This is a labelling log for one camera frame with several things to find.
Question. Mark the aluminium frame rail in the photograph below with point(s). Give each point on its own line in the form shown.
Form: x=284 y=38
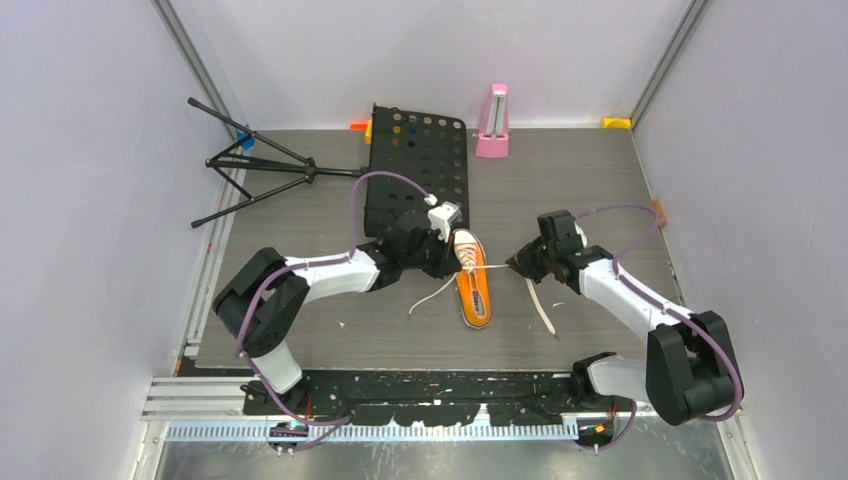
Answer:
x=211 y=409

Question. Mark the pink metronome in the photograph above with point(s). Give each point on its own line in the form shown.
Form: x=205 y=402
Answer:
x=493 y=130

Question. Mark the yellow corner block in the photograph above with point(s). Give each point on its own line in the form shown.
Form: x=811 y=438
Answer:
x=616 y=123

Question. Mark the blue clip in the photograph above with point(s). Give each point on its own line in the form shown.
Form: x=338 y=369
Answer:
x=245 y=141

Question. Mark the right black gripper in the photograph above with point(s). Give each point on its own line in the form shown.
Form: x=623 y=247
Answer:
x=523 y=262

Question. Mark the black tripod stand legs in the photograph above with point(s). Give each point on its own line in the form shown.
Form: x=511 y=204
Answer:
x=233 y=158

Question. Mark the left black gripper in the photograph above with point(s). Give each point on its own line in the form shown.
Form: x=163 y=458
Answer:
x=446 y=261

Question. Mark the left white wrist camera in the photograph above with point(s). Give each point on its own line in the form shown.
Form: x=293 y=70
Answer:
x=441 y=216

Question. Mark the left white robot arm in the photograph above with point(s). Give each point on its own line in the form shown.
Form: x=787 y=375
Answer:
x=260 y=303

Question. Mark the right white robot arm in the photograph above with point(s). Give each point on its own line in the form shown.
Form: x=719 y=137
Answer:
x=690 y=369

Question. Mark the white shoelace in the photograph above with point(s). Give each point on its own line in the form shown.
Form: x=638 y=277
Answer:
x=451 y=282

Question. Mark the black perforated music stand desk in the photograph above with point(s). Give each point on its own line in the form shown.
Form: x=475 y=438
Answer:
x=427 y=148

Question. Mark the yellow orange toy block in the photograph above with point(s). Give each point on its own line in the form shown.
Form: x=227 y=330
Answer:
x=366 y=128

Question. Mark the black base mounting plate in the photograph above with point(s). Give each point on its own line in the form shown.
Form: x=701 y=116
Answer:
x=433 y=398

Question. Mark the orange canvas sneaker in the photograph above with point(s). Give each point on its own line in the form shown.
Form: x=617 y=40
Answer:
x=472 y=279

